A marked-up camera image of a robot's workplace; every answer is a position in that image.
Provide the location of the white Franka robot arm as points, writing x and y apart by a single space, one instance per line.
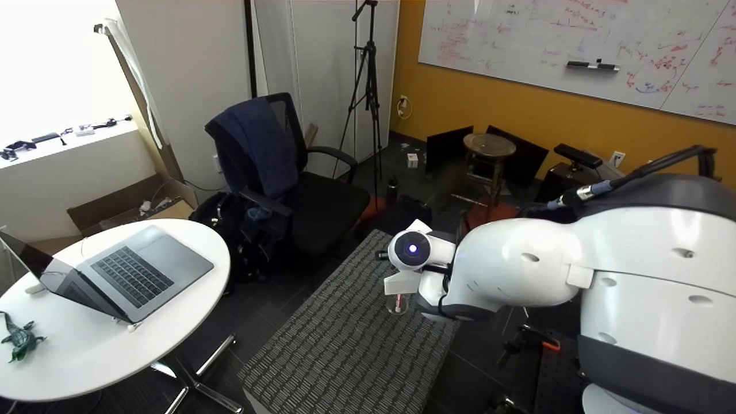
613 291

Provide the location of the clear glass cup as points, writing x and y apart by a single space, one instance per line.
398 303

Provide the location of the black office chair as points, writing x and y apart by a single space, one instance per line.
324 207

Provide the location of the small white floor item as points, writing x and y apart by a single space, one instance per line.
412 159

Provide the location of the black flat panel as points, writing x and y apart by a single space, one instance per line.
450 151
529 164

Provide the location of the dark blue cloth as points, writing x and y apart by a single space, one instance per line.
257 151

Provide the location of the black tripod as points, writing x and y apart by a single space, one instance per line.
372 76

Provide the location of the round wooden stool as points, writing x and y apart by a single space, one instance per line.
488 144

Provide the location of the black rectangular case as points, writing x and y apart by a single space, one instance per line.
575 155

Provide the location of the grey open laptop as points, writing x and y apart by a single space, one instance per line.
130 272

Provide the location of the open flat cardboard box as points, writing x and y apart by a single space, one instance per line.
107 202

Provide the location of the black whiteboard eraser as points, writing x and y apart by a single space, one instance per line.
589 65

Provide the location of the white folded pole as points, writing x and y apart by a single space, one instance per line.
135 76

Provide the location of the small black counter items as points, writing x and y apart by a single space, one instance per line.
104 125

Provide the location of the white counter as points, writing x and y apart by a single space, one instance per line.
71 176

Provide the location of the round white table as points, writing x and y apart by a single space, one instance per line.
99 346

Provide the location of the black tool on counter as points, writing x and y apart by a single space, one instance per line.
32 144

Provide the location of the green toy figure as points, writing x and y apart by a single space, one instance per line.
19 336

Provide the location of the white wall outlet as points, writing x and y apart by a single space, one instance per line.
401 103
618 159

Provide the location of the white wall whiteboard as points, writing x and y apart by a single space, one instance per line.
538 37

